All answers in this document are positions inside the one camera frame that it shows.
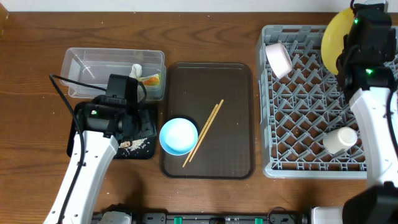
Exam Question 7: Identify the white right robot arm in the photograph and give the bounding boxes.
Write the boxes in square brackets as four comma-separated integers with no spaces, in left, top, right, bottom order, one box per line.
[311,25,397,223]

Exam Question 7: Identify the wooden chopstick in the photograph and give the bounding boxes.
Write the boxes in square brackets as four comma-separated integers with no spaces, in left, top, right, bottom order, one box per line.
[182,104,218,168]
[188,99,224,162]

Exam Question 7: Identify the clear plastic bin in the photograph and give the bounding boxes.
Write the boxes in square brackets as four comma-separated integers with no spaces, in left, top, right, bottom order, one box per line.
[61,47,166,101]

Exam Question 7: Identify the green snack wrapper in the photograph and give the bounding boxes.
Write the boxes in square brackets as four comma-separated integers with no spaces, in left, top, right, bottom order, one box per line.
[137,73,160,86]

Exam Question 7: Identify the rice and food scraps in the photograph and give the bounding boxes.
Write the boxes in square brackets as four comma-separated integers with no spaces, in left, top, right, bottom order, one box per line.
[119,138,149,155]

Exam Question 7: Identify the white tissue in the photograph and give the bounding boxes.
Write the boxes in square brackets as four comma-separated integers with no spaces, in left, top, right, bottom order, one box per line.
[129,63,142,78]

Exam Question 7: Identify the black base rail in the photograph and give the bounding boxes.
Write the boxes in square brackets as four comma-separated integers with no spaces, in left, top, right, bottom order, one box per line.
[93,203,312,224]

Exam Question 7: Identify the pink white bowl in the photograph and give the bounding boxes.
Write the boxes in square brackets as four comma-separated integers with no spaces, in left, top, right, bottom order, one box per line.
[265,43,293,79]

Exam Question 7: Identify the black waste tray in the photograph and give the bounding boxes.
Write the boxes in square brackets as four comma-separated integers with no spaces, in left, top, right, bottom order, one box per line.
[67,99,156,161]

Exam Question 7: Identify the pale green cup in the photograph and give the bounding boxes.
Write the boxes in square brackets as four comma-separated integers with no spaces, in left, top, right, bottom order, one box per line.
[323,127,358,154]

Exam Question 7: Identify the yellow plate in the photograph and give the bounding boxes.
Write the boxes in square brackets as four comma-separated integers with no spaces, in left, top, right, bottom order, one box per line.
[321,8,354,75]

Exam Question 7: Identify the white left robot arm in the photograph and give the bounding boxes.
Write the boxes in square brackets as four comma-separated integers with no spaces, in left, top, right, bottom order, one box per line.
[45,95,157,223]

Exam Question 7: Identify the light blue bowl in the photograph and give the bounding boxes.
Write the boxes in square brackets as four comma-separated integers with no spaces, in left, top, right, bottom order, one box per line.
[159,118,198,156]

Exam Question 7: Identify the dark brown serving tray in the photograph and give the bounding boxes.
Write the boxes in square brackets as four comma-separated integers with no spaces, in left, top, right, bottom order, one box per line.
[160,62,255,179]

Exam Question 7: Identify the grey dishwasher rack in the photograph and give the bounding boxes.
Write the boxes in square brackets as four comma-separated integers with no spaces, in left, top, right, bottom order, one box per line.
[256,25,366,179]

